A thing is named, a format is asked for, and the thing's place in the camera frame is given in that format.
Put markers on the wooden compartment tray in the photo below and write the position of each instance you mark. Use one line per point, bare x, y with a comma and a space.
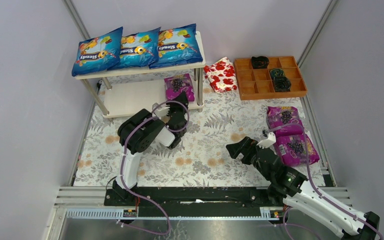
258, 84

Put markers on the floral table mat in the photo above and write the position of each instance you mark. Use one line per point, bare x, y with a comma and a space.
199, 160

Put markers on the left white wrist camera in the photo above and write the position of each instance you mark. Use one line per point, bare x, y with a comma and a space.
160, 110

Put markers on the blue Slendy candy bag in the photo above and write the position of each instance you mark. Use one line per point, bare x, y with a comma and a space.
138, 50
98, 54

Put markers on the red floral white pouch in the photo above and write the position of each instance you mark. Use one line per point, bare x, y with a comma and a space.
221, 76

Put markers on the dark green coiled item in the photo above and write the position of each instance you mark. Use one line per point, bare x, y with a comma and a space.
276, 72

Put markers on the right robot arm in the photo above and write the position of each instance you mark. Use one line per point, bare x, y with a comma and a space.
294, 189

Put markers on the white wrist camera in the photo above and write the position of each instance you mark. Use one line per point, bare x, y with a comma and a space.
160, 110
269, 141

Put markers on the black coiled item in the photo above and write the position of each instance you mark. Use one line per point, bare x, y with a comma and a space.
259, 62
281, 84

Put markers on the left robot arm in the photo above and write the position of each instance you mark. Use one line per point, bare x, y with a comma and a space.
165, 124

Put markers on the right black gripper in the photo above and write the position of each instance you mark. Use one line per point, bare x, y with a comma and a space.
248, 151

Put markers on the purple grape candy bag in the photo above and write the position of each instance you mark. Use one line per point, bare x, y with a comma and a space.
180, 83
296, 150
285, 117

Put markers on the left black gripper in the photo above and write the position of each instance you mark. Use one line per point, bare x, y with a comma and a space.
177, 112

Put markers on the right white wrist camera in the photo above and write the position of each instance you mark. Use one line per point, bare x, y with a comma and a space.
269, 141

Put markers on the blue candy bag on shelf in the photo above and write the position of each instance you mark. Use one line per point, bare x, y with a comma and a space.
177, 46

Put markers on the white two-tier shelf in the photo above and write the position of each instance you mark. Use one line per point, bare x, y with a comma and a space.
126, 99

